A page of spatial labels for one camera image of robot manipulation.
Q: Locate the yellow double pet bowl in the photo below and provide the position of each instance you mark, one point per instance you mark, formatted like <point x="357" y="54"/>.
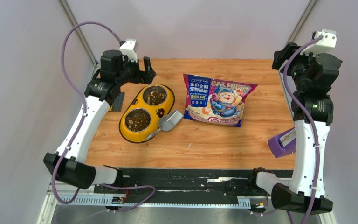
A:
<point x="140" y="137"/>

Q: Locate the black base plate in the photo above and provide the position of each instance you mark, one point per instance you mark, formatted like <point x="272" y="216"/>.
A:
<point x="193" y="186"/>

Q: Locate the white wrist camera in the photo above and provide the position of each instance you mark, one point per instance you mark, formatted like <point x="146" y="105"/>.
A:
<point x="128" y="48"/>
<point x="327" y="43"/>

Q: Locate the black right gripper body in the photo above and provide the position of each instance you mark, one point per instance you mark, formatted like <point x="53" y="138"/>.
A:
<point x="298" y="64"/>

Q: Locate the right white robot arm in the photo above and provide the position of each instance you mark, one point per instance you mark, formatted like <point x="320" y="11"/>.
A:
<point x="313" y="70"/>

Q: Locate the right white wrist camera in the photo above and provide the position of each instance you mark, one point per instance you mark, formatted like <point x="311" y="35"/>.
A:
<point x="327" y="43"/>

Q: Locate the purple object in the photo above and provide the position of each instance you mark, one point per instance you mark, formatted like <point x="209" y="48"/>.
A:
<point x="283" y="144"/>

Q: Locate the silver metal scoop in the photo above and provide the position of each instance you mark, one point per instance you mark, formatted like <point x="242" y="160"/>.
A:
<point x="167" y="123"/>

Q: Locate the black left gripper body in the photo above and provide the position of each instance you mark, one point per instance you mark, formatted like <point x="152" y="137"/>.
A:
<point x="130" y="72"/>

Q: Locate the dark grey toy baseplate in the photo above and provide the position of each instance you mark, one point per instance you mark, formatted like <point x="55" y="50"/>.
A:
<point x="117" y="103"/>

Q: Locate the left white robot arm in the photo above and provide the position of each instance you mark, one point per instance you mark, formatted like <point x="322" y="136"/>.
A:
<point x="67" y="163"/>

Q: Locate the colourful pet food bag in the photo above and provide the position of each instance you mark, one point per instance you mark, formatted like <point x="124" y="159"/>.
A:
<point x="215" y="101"/>

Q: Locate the brown pet food kibble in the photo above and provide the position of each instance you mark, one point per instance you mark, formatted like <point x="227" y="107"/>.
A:
<point x="139" y="119"/>

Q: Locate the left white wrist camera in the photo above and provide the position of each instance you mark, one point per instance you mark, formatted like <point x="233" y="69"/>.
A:
<point x="128" y="48"/>

